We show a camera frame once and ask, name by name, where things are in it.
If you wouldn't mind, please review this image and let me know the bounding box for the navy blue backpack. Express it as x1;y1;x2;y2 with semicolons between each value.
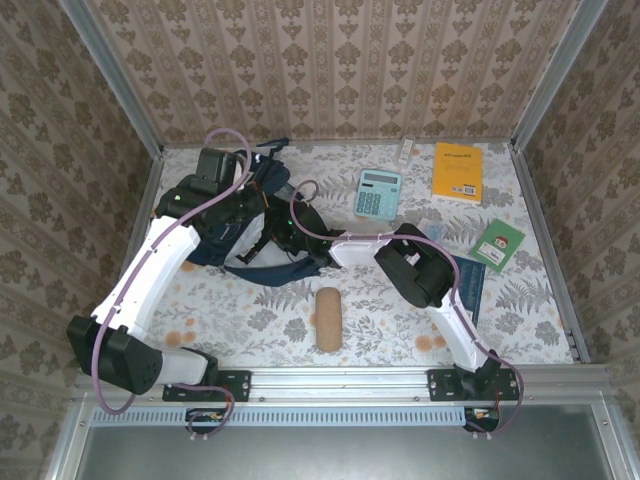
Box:
187;138;347;290

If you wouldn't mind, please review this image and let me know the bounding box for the brown cork pencil case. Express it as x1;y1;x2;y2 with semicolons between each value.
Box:
313;288;345;353

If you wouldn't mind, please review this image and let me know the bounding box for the mint green calculator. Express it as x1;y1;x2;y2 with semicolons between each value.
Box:
353;168;404;220

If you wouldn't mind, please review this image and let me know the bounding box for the yellow paperback book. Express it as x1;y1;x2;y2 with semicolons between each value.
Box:
430;141;485;205

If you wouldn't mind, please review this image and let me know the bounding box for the dark blue book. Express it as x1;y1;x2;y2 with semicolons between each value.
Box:
447;253;487;329

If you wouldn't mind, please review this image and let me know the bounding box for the green notebook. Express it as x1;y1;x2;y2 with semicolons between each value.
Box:
469;217;527;274

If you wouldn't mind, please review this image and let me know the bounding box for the floral patterned table cover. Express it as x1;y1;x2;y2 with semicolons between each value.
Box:
108;142;576;369

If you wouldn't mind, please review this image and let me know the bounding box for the grey metal sheet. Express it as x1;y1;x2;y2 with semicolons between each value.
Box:
47;399;640;480

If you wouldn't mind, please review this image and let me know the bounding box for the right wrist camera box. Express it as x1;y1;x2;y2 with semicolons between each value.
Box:
297;202;326;232

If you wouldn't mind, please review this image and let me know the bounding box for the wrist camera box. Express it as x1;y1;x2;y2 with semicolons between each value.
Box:
193;147;237;183
297;202;326;232

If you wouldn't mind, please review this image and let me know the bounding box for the aluminium table side rail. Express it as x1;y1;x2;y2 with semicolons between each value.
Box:
94;149;165;369
509;144;591;364

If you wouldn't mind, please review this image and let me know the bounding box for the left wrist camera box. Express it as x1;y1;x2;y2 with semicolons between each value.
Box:
193;147;237;183

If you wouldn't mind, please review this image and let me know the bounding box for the aluminium table back rail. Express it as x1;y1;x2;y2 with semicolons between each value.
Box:
162;138;514;149

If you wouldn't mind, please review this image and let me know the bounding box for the aluminium mounting rail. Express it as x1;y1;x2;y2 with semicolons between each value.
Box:
74;363;609;401

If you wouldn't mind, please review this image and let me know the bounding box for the aluminium frame corner post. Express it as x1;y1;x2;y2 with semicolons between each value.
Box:
508;0;610;151
58;0;165;157

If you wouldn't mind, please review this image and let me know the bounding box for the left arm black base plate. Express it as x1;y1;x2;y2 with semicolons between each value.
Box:
162;369;251;404

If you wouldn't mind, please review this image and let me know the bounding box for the slotted grey cable duct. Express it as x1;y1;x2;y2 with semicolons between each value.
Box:
92;405;469;427

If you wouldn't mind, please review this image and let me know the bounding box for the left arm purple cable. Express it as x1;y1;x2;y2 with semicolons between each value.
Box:
92;128;252;441

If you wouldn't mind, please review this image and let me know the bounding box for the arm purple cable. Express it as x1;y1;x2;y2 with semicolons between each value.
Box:
92;128;252;441
289;179;525;436

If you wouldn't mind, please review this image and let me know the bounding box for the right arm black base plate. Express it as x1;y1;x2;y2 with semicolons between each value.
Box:
427;368;521;404

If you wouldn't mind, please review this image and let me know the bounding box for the black wiring connector bracket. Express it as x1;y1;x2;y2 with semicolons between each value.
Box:
184;405;236;444
462;405;503;441

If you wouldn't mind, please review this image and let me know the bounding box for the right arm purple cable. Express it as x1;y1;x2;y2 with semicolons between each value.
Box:
289;179;525;436

